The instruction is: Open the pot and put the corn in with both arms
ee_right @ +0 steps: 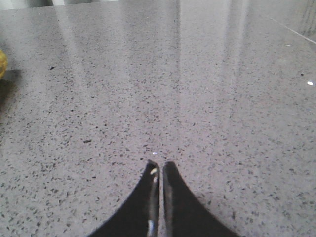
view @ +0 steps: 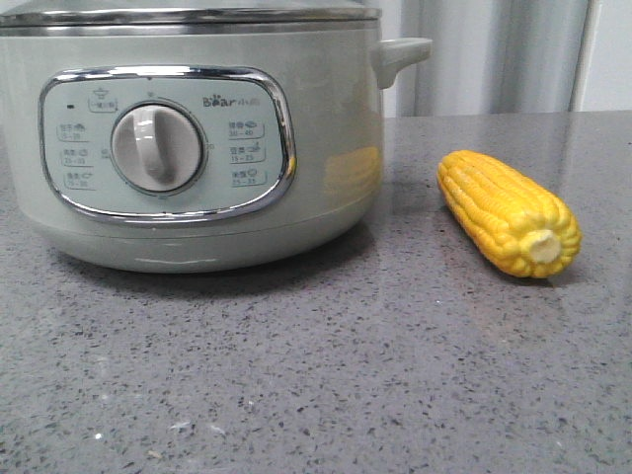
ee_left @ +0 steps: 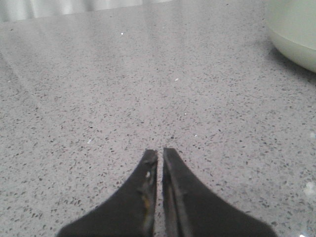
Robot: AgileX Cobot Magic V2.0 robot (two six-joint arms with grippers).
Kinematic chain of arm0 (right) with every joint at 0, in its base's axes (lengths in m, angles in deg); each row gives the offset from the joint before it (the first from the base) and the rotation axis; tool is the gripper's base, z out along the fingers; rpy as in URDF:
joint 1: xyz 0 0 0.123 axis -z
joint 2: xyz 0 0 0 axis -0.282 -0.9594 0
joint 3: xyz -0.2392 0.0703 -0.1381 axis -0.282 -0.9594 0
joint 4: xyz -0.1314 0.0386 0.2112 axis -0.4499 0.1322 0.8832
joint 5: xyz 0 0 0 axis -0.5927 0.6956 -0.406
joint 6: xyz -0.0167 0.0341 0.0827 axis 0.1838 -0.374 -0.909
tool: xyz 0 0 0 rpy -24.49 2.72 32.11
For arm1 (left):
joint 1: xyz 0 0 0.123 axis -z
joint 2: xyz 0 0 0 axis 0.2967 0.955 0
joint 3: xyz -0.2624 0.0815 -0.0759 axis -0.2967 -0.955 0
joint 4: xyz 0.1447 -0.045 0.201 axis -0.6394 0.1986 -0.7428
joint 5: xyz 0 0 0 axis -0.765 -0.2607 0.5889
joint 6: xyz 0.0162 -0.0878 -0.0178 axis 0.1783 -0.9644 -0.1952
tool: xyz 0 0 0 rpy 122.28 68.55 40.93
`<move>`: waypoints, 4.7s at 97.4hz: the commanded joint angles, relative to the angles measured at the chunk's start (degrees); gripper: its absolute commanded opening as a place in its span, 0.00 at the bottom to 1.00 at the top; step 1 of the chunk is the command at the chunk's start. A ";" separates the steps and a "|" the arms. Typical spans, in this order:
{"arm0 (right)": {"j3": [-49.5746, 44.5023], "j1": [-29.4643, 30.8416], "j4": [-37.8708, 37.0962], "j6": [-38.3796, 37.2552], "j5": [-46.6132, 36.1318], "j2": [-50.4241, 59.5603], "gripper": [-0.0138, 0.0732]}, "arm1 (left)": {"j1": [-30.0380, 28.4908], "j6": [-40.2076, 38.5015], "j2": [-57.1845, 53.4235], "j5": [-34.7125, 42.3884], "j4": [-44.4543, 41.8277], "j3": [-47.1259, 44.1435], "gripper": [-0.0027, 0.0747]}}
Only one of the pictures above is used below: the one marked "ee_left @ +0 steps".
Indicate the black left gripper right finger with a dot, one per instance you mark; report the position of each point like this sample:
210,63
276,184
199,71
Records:
193,210

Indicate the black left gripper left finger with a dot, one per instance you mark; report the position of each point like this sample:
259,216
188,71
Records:
129,212

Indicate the pale green electric cooking pot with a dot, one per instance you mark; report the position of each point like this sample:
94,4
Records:
291,26

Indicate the white curtain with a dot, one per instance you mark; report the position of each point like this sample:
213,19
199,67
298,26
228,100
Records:
14,10

